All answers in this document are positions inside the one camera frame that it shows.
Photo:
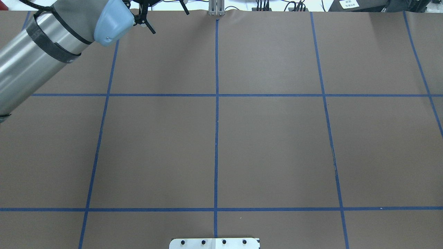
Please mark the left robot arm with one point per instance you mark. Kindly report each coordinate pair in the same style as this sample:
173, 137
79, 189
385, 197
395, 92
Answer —
55, 36

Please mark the black label box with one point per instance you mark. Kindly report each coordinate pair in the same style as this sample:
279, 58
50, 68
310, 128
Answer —
379, 5

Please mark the aluminium frame post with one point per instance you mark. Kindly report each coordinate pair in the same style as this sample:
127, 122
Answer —
216, 8

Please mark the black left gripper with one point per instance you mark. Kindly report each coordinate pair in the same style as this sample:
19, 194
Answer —
142, 17

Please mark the white camera stand base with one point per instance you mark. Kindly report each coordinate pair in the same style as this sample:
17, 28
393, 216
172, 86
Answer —
215, 243

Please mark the orange black usb hub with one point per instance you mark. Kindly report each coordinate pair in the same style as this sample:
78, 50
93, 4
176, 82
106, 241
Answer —
296, 6
262, 5

